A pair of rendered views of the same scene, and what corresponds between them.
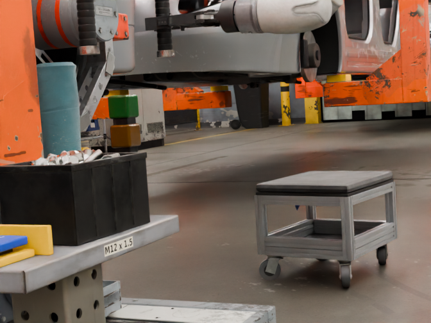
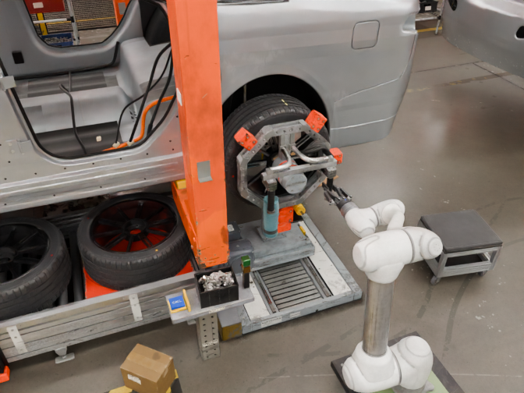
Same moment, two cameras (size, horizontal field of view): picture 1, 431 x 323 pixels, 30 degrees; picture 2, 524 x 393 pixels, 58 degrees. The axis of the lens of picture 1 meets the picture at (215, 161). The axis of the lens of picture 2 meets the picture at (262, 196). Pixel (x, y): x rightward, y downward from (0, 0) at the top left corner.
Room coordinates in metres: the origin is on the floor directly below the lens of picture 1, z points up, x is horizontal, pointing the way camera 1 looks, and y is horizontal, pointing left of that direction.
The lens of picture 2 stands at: (0.22, -1.11, 2.33)
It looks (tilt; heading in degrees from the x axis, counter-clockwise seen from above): 37 degrees down; 45
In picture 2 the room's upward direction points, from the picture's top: 1 degrees clockwise
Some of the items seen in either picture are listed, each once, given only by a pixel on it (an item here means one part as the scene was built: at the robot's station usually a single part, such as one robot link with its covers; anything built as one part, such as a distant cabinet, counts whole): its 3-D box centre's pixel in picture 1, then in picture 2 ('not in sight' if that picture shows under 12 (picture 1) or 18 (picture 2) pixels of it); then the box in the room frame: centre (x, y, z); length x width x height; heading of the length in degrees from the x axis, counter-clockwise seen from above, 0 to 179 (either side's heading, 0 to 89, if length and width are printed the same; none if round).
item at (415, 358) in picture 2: not in sight; (411, 359); (1.56, -0.71, 0.52); 0.18 x 0.16 x 0.22; 150
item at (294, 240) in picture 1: (326, 225); (454, 246); (2.80, -0.38, 0.17); 0.43 x 0.36 x 0.34; 146
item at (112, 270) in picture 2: not in sight; (136, 238); (1.22, 0.95, 0.39); 0.66 x 0.66 x 0.24
